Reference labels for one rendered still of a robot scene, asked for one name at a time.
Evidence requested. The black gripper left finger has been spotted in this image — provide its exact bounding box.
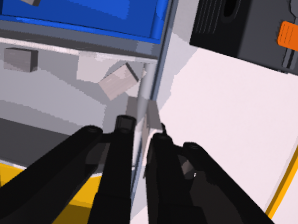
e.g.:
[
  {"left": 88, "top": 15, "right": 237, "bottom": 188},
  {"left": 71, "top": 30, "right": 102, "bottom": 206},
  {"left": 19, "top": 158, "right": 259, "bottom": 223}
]
[{"left": 0, "top": 96, "right": 137, "bottom": 224}]

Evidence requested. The orange bar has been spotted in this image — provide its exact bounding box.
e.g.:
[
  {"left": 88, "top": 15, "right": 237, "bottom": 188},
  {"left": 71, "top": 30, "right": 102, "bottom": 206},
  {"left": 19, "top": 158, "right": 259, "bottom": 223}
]
[{"left": 265, "top": 145, "right": 298, "bottom": 219}]

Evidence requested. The yellow open bin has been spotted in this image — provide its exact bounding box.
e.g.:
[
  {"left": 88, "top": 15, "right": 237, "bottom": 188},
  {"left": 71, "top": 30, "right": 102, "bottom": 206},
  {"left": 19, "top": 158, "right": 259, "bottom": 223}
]
[{"left": 0, "top": 163, "right": 101, "bottom": 224}]

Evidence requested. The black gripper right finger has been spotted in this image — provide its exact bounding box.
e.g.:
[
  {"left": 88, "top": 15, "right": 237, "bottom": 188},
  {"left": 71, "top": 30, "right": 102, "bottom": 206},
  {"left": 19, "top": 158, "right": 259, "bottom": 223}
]
[{"left": 142, "top": 100, "right": 275, "bottom": 224}]

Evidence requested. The grey shelf rack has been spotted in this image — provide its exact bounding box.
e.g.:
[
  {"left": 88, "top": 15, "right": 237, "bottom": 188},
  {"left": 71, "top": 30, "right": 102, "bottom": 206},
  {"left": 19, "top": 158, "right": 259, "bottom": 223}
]
[{"left": 0, "top": 0, "right": 179, "bottom": 211}]

